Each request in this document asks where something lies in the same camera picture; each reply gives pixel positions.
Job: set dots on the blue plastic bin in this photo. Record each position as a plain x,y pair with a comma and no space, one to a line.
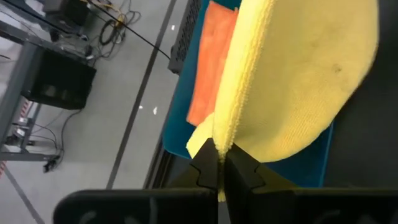
177,133

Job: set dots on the yellow microfiber towel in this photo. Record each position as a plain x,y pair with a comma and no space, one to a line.
295,77

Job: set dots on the black perforated computer case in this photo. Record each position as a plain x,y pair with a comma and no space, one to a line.
183,37

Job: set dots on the grey metal desk frame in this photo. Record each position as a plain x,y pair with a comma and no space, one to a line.
18,77

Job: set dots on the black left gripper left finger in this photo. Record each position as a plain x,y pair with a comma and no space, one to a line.
174,205

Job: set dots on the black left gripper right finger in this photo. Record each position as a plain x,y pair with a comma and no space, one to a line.
280,205

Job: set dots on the orange microfiber towel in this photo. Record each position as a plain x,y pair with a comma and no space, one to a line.
211,62

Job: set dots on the black box under desk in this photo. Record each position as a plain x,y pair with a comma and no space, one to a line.
59,81

